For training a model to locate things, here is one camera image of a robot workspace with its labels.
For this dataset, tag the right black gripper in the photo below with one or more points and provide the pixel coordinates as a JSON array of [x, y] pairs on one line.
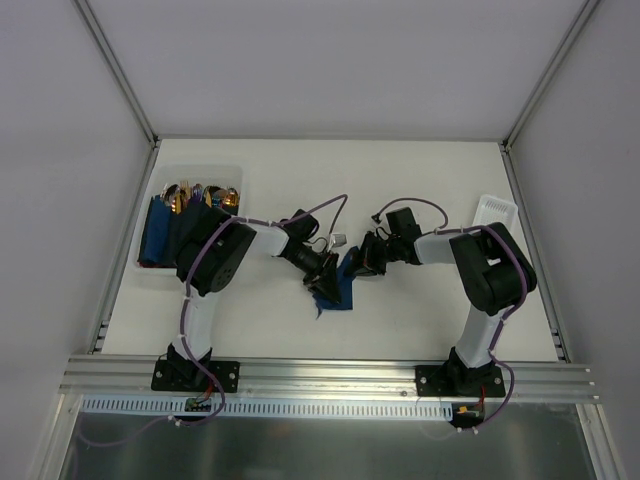
[[373, 255]]

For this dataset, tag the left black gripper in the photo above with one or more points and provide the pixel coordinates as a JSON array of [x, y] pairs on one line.
[[323, 271]]

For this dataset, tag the blue paper napkin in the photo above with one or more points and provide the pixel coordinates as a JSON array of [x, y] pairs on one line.
[[345, 286]]

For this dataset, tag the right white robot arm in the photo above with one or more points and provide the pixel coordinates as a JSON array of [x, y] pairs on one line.
[[496, 278]]

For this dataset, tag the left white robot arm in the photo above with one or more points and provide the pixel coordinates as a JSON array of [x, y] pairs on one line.
[[207, 261]]

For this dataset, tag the rolled napkin bundles with cutlery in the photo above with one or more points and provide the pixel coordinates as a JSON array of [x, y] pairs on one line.
[[173, 213]]

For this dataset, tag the white perforated utensil tray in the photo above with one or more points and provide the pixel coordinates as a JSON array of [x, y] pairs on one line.
[[491, 209]]

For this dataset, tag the white plastic bin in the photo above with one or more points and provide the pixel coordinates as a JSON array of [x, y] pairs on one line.
[[215, 174]]

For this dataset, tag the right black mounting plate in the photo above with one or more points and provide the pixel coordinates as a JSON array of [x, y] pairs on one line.
[[449, 380]]

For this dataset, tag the black mounting plate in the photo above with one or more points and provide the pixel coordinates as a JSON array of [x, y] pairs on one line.
[[225, 372], [449, 380]]

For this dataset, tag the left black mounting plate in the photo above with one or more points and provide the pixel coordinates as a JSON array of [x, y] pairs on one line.
[[225, 372]]

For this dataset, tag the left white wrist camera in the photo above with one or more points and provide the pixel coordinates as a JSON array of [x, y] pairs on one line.
[[337, 240]]

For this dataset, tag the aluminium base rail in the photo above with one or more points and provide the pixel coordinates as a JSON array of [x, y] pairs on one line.
[[528, 382]]

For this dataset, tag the white slotted cable duct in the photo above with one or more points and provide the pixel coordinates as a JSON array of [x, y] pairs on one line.
[[268, 408]]

